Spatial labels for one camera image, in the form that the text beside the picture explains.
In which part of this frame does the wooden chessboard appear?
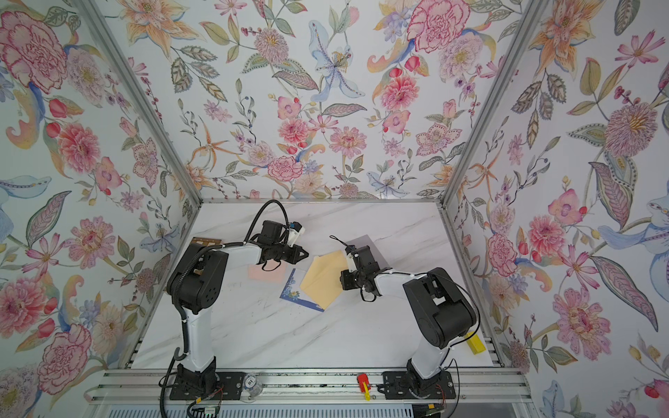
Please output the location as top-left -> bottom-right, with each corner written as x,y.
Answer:
189,237 -> 222,251

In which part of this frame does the pink envelope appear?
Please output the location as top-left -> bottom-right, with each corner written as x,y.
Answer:
247,265 -> 286,283

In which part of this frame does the aluminium rail frame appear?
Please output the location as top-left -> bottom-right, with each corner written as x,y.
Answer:
84,367 -> 538,417

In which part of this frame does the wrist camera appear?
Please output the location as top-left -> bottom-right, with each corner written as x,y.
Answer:
345,249 -> 358,273
286,222 -> 305,247

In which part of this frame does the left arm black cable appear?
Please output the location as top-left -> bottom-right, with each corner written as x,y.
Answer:
242,199 -> 289,244

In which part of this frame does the round silver knob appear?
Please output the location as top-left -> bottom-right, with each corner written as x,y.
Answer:
242,374 -> 263,398

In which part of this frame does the small green circuit board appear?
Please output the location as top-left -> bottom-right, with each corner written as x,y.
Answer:
186,405 -> 220,418

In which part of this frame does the yellow envelope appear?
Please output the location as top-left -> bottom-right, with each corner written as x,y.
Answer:
300,250 -> 348,309

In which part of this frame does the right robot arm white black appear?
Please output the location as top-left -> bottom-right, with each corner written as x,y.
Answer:
340,245 -> 479,383

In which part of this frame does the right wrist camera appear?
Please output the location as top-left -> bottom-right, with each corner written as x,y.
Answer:
345,249 -> 358,273

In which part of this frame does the grey envelope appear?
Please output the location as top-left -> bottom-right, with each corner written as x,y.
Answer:
348,235 -> 390,269

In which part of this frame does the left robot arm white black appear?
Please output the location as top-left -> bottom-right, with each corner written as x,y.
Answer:
167,220 -> 308,378

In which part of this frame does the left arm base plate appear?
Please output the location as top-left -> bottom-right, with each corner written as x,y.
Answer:
168,369 -> 246,402

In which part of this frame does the red emergency stop button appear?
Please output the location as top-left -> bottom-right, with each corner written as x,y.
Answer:
356,374 -> 371,402

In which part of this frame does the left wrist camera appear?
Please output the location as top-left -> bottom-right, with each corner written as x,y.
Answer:
286,222 -> 305,247

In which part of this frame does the small yellow block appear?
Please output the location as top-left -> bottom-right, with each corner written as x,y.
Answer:
464,333 -> 487,355

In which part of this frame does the blue floral letter paper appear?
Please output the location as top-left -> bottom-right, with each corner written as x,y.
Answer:
280,268 -> 324,313

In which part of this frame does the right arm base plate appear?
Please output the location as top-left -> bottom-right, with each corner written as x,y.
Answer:
377,371 -> 456,401

